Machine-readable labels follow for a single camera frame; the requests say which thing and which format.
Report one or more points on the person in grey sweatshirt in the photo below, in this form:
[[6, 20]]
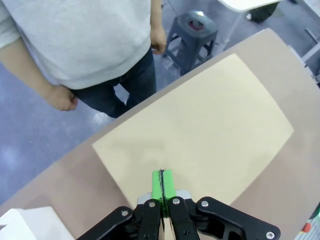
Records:
[[75, 37]]

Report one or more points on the tan cardboard box lid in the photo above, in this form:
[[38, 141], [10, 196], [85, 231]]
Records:
[[200, 120]]

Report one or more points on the person's left forearm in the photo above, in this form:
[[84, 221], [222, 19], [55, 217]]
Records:
[[156, 12]]

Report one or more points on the person's right forearm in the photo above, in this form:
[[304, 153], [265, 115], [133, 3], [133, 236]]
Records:
[[22, 67]]

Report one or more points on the grey plastic stool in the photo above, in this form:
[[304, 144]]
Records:
[[192, 32]]

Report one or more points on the white foam box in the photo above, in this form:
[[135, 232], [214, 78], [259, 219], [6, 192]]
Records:
[[30, 225]]

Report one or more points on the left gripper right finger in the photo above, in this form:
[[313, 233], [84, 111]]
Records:
[[180, 215]]

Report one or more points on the person's right hand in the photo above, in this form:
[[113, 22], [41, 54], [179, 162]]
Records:
[[61, 98]]

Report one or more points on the person's left hand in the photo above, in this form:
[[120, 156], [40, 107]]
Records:
[[158, 40]]

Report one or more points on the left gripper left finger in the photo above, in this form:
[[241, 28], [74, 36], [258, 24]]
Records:
[[150, 215]]

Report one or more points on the white background table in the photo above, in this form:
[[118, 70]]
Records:
[[240, 3]]

